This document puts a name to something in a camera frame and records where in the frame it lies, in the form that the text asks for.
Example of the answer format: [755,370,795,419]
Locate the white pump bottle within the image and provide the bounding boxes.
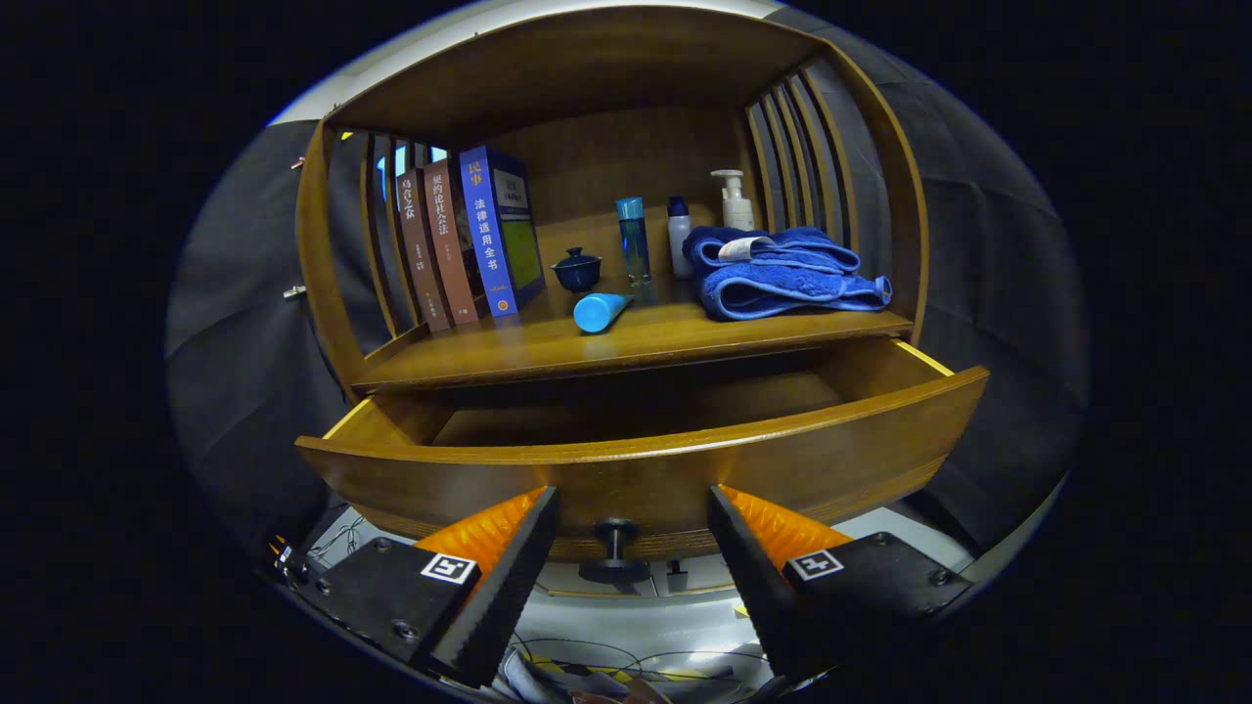
[711,169,755,232]

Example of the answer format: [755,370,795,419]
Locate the dark blue lidded teacup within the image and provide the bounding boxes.
[551,246,604,294]

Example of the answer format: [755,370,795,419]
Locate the blue and white cosmetic tube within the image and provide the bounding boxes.
[573,291,635,334]

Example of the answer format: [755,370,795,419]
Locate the wooden countertop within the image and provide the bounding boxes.
[352,274,916,394]

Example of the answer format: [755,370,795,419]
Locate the teal glass bottle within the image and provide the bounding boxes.
[615,197,652,286]

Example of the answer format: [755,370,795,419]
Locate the black drawer knob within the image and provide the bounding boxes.
[579,518,651,586]

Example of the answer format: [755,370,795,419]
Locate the white bottle with blue cap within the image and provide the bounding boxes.
[667,196,693,280]

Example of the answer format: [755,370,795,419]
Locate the wooden cabinet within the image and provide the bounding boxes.
[295,5,930,597]

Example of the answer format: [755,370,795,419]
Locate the floor cables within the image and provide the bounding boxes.
[499,634,776,701]

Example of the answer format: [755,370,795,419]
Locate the dark brown book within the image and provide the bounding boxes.
[396,168,453,333]

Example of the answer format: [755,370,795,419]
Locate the reddish brown book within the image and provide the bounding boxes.
[423,158,490,327]

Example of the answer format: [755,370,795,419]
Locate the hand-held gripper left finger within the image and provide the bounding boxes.
[293,486,561,688]

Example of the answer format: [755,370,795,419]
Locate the blue towel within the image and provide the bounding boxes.
[682,225,893,322]

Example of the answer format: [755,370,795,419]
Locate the wooden drawer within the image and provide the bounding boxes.
[295,337,991,563]

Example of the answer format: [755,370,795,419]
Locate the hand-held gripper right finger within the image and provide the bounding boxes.
[706,484,976,685]

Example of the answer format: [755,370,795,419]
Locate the blue book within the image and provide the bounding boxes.
[459,145,547,318]

